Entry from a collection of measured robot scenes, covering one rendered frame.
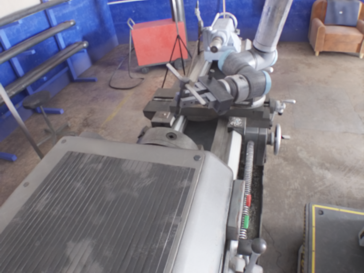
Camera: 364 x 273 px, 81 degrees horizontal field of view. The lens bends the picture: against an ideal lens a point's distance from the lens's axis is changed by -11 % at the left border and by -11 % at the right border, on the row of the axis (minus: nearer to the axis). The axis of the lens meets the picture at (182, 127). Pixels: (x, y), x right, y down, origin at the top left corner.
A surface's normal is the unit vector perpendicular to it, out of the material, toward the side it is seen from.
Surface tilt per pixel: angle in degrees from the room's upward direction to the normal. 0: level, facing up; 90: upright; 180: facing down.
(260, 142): 90
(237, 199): 0
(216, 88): 17
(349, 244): 0
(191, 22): 90
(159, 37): 90
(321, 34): 90
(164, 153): 0
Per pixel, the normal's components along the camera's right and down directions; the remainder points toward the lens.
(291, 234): -0.12, -0.78
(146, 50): 0.08, 0.60
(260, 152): -0.26, 0.62
